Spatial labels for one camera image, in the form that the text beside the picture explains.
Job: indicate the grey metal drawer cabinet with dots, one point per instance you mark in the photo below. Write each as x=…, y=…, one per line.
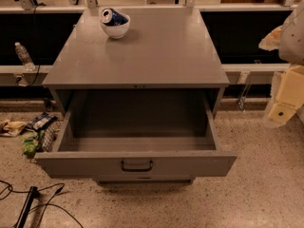
x=167, y=48

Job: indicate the black top drawer handle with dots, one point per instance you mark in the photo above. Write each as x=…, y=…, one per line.
x=138, y=166

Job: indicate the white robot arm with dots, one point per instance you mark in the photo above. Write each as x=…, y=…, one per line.
x=288, y=39

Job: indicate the blue white snack bag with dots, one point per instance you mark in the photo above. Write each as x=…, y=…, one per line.
x=41, y=122

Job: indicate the clear plastic water bottle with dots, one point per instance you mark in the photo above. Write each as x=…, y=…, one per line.
x=24, y=57

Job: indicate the black bar on floor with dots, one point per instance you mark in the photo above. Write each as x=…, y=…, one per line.
x=33, y=194

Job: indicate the grey top drawer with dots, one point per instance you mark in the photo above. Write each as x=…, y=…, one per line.
x=137, y=135

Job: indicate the green snack bag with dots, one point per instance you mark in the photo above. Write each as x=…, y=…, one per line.
x=31, y=142

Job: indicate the crushed blue soda can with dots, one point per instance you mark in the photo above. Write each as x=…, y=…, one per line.
x=110, y=17

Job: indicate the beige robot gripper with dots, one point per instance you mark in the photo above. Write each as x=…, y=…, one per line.
x=293, y=40

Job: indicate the wire mesh basket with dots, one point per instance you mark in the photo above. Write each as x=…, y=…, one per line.
x=50, y=135

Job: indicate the yellow snack bag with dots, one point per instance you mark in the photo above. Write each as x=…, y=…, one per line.
x=10, y=128

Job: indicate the white ceramic bowl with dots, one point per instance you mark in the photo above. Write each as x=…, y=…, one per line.
x=116, y=32

